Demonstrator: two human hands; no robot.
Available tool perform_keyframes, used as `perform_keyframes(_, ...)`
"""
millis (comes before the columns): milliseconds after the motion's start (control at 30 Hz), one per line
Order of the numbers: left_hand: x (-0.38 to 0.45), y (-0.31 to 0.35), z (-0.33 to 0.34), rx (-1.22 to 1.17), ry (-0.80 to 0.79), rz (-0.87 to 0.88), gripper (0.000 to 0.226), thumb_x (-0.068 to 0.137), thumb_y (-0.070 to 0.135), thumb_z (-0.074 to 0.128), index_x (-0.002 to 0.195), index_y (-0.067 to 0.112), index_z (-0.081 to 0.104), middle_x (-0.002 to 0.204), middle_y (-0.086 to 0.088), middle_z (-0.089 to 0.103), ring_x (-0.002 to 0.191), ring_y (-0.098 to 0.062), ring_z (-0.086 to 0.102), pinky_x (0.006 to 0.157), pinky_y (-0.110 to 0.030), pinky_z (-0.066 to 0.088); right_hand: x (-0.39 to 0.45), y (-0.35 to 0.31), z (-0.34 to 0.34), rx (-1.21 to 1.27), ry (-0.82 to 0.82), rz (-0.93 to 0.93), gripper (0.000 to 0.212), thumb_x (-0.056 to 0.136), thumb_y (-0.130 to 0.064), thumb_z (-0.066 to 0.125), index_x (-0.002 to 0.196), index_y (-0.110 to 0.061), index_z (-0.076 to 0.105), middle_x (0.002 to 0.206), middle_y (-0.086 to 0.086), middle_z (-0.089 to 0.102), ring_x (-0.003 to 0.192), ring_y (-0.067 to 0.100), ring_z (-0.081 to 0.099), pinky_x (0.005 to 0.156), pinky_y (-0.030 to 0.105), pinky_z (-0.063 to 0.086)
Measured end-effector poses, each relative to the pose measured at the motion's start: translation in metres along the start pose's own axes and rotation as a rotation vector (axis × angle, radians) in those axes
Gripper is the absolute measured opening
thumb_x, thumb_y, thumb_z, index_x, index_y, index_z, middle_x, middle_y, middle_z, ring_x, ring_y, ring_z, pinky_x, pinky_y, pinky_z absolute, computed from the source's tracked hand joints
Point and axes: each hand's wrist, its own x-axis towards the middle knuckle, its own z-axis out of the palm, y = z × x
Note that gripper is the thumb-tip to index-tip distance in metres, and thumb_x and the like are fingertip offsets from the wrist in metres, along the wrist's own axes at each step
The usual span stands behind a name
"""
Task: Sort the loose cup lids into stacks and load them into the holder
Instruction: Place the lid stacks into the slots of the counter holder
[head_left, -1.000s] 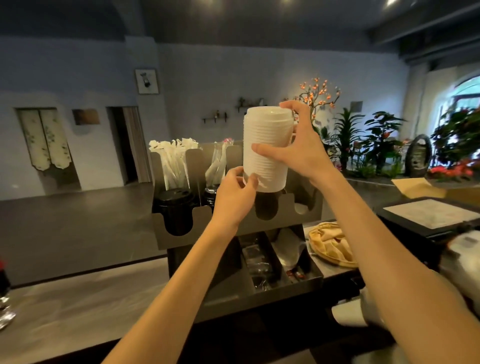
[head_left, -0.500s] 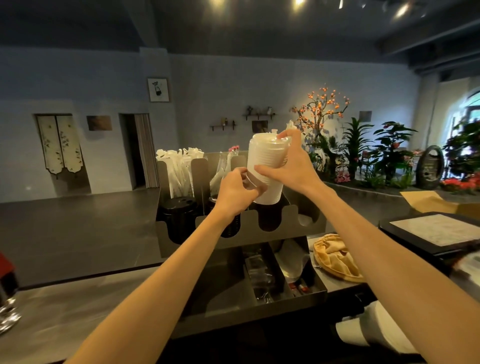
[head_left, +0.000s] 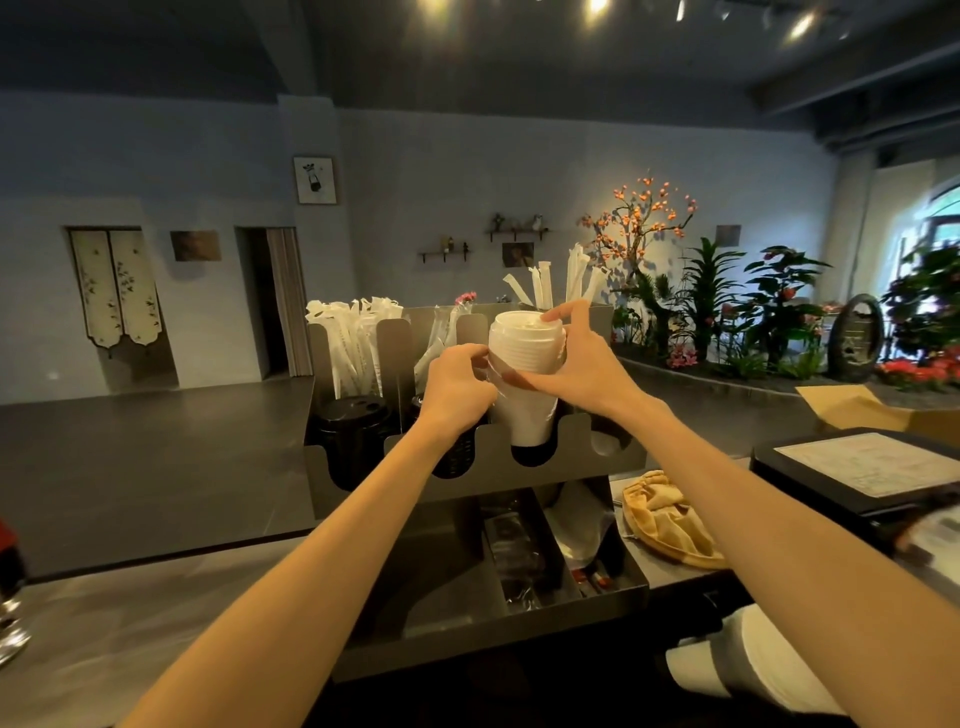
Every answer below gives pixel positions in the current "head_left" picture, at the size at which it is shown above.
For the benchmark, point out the person's left hand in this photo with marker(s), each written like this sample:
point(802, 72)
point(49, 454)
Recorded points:
point(454, 397)

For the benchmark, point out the person's right hand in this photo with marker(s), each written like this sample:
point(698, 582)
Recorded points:
point(592, 375)

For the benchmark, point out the black cup lid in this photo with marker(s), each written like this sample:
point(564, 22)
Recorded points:
point(461, 457)
point(352, 442)

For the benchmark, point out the stack of white lids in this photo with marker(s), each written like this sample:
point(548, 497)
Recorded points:
point(525, 341)

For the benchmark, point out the dark metal organizer box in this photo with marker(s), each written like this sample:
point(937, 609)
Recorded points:
point(450, 600)

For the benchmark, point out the person's right forearm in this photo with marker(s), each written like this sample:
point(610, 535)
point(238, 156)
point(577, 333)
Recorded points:
point(810, 570)

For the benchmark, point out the person's left forearm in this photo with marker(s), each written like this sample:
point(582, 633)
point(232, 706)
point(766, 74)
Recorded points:
point(300, 600)

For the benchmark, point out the white paper cup stack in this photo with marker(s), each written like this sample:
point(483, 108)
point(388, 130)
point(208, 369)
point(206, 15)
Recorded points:
point(757, 664)

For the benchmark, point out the bundle of clear wrapped straws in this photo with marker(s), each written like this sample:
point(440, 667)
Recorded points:
point(439, 349)

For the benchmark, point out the pink flower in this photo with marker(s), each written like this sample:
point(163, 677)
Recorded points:
point(466, 298)

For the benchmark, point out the bundle of thick paper straws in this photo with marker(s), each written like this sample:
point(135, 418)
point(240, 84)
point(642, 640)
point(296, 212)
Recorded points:
point(544, 281)

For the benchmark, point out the bundle of white wrapped straws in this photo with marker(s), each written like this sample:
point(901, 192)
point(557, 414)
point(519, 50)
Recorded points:
point(349, 345)

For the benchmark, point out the green indoor plant bed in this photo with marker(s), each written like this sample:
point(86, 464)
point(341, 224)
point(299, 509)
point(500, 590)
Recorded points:
point(720, 315)

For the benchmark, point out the grey foil pouch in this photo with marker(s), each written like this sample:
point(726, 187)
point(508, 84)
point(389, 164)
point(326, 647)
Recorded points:
point(581, 525)

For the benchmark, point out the orange blossom tree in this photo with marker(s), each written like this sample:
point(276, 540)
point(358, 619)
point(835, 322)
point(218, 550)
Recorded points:
point(634, 217)

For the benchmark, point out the tan crumpled paper bundle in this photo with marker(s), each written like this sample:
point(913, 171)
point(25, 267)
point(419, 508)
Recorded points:
point(671, 525)

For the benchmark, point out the clear plastic bag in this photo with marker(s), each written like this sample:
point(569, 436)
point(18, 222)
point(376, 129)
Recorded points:
point(516, 562)

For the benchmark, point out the beige doorway curtain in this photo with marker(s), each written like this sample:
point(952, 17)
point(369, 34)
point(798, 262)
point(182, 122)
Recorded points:
point(290, 300)

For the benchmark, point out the small red packet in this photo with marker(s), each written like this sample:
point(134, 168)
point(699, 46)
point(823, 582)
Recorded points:
point(592, 580)

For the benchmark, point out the black box counter device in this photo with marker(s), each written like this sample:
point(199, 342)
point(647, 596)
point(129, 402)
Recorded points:
point(817, 487)

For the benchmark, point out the open cardboard box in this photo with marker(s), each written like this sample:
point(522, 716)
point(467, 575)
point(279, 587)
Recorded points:
point(847, 409)

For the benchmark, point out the dark oval stone sculpture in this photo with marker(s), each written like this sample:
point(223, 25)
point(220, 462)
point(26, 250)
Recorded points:
point(855, 341)

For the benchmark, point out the red flowering plant group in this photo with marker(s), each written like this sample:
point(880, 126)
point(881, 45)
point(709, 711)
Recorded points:
point(926, 322)

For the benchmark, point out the cream floral door curtain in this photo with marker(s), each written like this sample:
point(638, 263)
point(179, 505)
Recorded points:
point(116, 289)

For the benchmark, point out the white plastic bag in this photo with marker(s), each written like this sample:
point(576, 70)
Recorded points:
point(934, 536)

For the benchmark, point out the arched window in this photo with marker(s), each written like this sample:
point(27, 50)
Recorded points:
point(941, 217)

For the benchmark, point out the ceiling track spotlights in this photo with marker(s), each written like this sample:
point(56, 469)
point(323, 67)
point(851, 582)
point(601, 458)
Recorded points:
point(799, 26)

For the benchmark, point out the red flag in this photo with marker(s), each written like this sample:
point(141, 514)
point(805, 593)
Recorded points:
point(6, 534)

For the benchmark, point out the chrome flag stand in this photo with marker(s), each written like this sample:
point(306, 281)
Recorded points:
point(11, 637)

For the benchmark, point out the dark wall photo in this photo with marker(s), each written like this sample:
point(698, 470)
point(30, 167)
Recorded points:
point(517, 255)

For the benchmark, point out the small dark wall shelf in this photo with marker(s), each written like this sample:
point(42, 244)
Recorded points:
point(445, 253)

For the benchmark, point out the wall shelf with figurines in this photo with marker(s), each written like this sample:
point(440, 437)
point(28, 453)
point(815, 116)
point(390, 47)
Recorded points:
point(517, 229)

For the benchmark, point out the grey wall picture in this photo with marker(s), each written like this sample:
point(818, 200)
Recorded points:
point(727, 235)

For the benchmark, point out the framed wall picture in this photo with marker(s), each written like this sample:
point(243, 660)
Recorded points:
point(315, 180)

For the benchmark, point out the small brown wall picture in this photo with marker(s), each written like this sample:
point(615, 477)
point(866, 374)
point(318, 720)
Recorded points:
point(195, 246)

